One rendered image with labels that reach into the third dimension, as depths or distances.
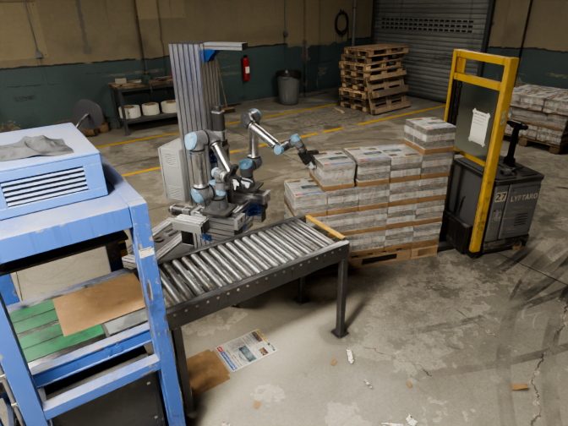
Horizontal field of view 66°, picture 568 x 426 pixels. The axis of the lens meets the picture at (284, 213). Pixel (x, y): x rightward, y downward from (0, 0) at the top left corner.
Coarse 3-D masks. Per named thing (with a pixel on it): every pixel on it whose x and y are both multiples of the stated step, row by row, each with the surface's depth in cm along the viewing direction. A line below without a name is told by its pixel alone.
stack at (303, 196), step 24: (288, 192) 383; (312, 192) 369; (336, 192) 371; (360, 192) 377; (384, 192) 384; (408, 192) 391; (288, 216) 397; (336, 216) 381; (360, 216) 387; (384, 216) 394; (408, 216) 401; (336, 240) 392; (360, 240) 399; (384, 240) 405; (408, 240) 414; (360, 264) 411
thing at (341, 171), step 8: (328, 160) 372; (336, 160) 371; (344, 160) 370; (320, 168) 368; (328, 168) 360; (336, 168) 362; (344, 168) 364; (352, 168) 366; (320, 176) 368; (328, 176) 363; (336, 176) 365; (344, 176) 367; (352, 176) 370; (328, 184) 367; (336, 184) 369
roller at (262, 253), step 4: (244, 240) 305; (248, 240) 303; (248, 244) 300; (252, 244) 298; (256, 244) 298; (252, 248) 297; (256, 248) 293; (260, 248) 292; (256, 252) 293; (260, 252) 289; (264, 252) 288; (260, 256) 289; (264, 256) 286; (268, 256) 284; (268, 260) 281; (272, 260) 279; (276, 260) 280; (272, 264) 278; (276, 264) 276; (280, 264) 275
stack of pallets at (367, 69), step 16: (352, 48) 946; (368, 48) 934; (384, 48) 929; (352, 64) 947; (368, 64) 922; (384, 64) 956; (400, 64) 992; (352, 80) 966; (352, 96) 976; (384, 96) 988
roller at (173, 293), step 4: (160, 272) 269; (160, 276) 266; (164, 276) 265; (164, 280) 262; (168, 280) 263; (164, 284) 259; (168, 284) 258; (168, 288) 255; (172, 288) 254; (168, 292) 254; (172, 292) 251; (176, 292) 250; (172, 296) 249; (176, 296) 248; (180, 296) 248; (176, 300) 245; (180, 300) 244
